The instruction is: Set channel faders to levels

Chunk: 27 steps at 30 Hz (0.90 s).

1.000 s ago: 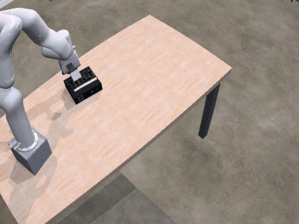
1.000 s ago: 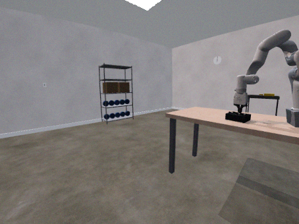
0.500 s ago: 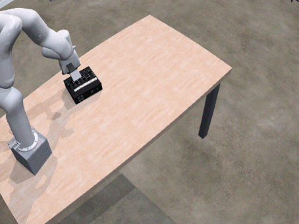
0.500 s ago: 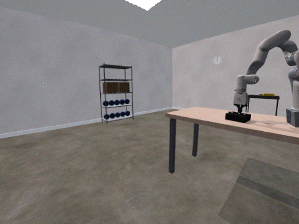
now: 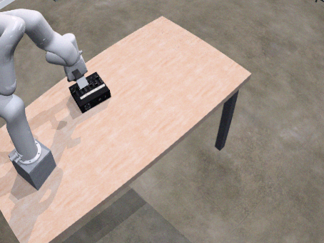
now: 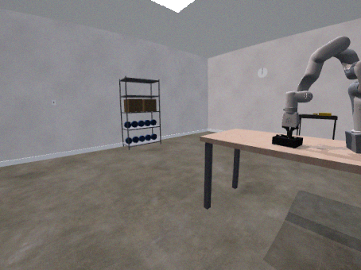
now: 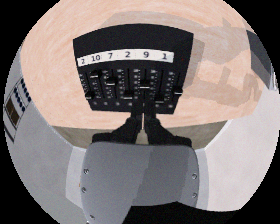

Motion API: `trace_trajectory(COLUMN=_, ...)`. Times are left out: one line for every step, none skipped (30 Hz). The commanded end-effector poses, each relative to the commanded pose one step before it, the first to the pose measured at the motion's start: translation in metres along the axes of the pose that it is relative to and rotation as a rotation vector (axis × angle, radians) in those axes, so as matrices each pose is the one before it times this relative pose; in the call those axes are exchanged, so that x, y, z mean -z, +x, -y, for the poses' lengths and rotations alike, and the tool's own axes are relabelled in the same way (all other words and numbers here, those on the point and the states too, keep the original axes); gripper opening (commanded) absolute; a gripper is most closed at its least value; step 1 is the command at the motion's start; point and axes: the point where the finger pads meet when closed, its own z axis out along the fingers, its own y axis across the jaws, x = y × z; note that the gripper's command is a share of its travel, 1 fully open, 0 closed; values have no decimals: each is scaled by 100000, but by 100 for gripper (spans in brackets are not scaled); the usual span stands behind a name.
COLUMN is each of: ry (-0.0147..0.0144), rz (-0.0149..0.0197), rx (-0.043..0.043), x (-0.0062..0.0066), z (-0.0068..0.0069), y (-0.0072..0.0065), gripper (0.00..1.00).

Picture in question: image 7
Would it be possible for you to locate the black lighting desk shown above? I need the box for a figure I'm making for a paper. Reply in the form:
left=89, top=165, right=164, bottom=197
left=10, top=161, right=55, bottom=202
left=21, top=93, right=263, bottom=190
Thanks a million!
left=73, top=23, right=194, bottom=115

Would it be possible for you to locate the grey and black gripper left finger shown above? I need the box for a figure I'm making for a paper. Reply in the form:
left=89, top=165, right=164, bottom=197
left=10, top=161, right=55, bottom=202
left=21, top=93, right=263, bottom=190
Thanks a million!
left=92, top=94, right=144, bottom=144

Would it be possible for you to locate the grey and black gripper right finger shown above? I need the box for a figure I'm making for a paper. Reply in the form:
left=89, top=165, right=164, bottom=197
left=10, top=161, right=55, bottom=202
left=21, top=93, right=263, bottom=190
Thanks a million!
left=143, top=95, right=192, bottom=147

